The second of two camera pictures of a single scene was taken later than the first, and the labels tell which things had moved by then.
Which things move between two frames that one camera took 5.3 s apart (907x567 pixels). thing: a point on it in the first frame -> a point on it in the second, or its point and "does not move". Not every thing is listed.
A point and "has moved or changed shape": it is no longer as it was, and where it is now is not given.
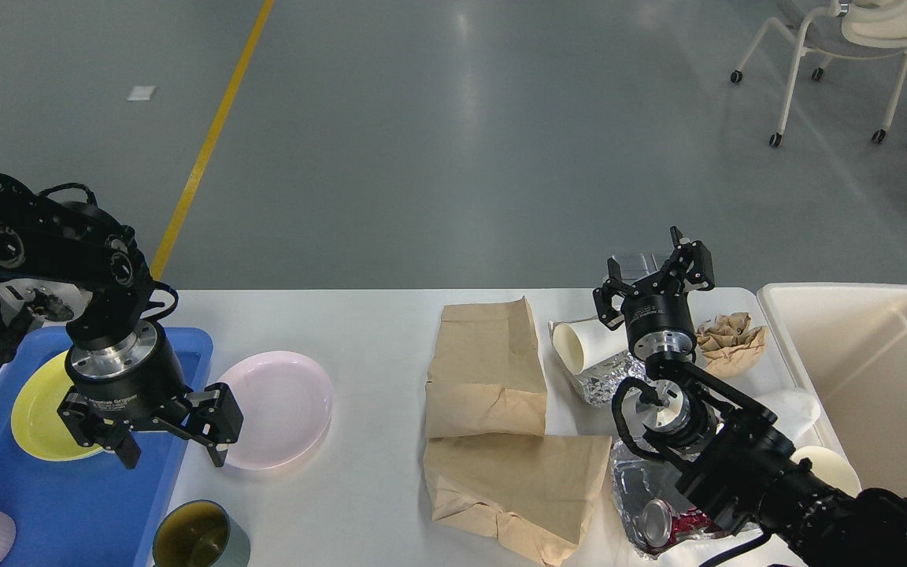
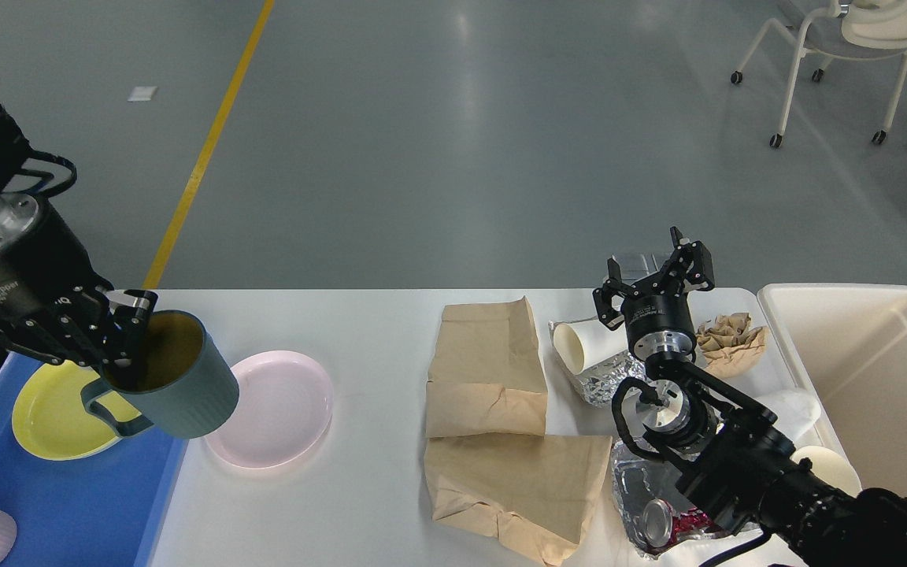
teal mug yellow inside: x=198 y=533 has moved or changed shape
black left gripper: x=142 y=380 -> x=17 y=275
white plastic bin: x=876 y=367 does not move
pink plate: x=286 y=405 does not move
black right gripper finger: x=690 y=260 does not move
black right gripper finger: x=603 y=296 does not move
